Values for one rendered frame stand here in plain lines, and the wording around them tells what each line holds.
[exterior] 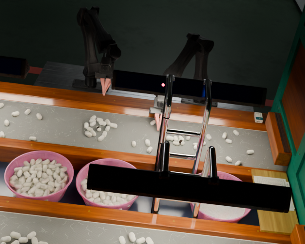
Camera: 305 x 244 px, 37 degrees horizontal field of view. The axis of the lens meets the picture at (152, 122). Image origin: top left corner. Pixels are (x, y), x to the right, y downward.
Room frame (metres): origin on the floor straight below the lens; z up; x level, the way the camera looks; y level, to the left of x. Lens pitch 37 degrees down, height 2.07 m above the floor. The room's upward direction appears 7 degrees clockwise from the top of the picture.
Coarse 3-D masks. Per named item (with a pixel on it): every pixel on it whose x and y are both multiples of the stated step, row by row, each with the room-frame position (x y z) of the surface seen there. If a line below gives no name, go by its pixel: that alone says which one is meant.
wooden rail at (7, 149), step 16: (0, 144) 1.43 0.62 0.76; (16, 144) 1.44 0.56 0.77; (32, 144) 1.45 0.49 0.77; (48, 144) 1.46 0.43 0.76; (0, 160) 1.42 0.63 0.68; (80, 160) 1.42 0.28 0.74; (128, 160) 1.43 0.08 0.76; (144, 160) 1.44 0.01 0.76; (176, 160) 1.47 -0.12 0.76; (192, 160) 1.48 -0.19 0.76; (240, 176) 1.43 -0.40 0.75
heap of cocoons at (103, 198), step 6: (84, 180) 1.30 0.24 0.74; (84, 186) 1.27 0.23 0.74; (84, 192) 1.25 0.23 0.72; (90, 192) 1.25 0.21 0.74; (96, 192) 1.24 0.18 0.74; (102, 192) 1.25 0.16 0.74; (108, 192) 1.25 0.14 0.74; (90, 198) 1.21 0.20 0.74; (96, 198) 1.21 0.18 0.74; (102, 198) 1.22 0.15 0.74; (108, 198) 1.23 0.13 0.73; (114, 198) 1.22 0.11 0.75; (120, 198) 1.23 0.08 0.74; (126, 198) 1.25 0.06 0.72; (132, 198) 1.24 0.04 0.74; (102, 204) 1.19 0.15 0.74; (108, 204) 1.20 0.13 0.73; (114, 204) 1.21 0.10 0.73
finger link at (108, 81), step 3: (96, 75) 1.80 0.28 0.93; (99, 75) 1.80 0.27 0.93; (102, 75) 1.80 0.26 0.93; (105, 75) 1.80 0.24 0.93; (99, 78) 1.80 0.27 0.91; (105, 78) 1.80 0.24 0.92; (108, 78) 1.79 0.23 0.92; (105, 81) 1.78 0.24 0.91; (108, 81) 1.78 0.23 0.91; (105, 84) 1.78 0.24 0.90; (108, 84) 1.81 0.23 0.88; (105, 87) 1.77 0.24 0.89; (108, 87) 1.80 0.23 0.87; (105, 90) 1.76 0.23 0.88
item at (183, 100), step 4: (184, 100) 2.06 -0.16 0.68; (188, 100) 2.07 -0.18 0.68; (192, 100) 2.07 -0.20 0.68; (196, 100) 2.06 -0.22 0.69; (200, 100) 2.05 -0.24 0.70; (196, 104) 2.05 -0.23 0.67; (200, 104) 2.05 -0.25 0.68; (204, 104) 2.05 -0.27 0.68; (212, 104) 2.05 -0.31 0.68; (216, 104) 2.06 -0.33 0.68
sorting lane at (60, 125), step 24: (0, 120) 1.62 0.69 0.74; (24, 120) 1.64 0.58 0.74; (48, 120) 1.66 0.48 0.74; (72, 120) 1.68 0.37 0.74; (120, 120) 1.73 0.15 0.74; (144, 120) 1.75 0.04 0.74; (72, 144) 1.51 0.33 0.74; (96, 144) 1.53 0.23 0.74; (120, 144) 1.55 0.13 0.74; (144, 144) 1.58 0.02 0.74; (192, 144) 1.62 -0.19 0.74; (216, 144) 1.64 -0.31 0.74; (240, 144) 1.66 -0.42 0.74; (264, 144) 1.69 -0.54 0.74; (264, 168) 1.52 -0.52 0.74
